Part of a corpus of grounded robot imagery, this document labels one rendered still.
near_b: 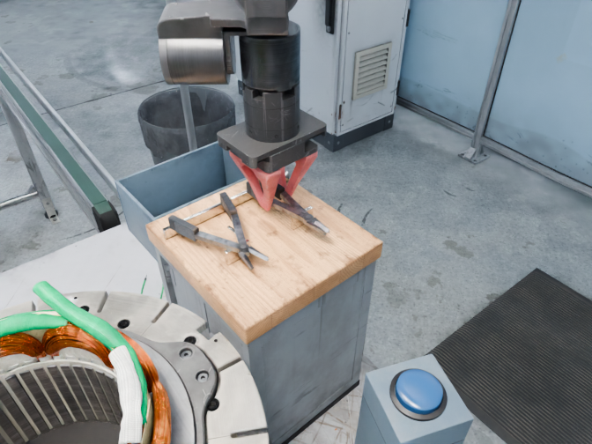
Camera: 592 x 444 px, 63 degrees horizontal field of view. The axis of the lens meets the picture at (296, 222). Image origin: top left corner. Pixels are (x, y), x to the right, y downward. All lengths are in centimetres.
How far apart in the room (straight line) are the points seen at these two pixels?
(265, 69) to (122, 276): 59
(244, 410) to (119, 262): 65
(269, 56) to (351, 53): 212
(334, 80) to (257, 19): 215
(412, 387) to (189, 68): 35
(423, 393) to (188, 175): 45
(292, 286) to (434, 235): 180
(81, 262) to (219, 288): 55
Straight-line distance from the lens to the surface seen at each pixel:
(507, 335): 193
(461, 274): 211
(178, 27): 47
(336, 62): 253
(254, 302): 48
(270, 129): 49
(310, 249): 53
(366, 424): 52
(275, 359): 54
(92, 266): 100
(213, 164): 74
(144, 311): 45
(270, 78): 46
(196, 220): 57
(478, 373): 179
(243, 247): 50
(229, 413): 38
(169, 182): 71
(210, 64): 46
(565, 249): 241
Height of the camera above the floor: 142
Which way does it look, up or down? 39 degrees down
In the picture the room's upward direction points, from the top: straight up
